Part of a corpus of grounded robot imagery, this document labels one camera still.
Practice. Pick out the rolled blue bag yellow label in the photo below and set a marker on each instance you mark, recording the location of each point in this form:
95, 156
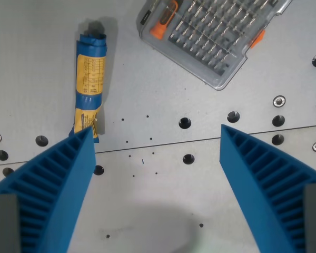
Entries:
90, 79

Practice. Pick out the clear screwdriver bit set case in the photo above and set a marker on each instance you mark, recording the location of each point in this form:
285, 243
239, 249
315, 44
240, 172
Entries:
213, 39

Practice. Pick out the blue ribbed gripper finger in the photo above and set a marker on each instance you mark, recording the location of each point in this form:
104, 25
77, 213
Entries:
255, 184
60, 189

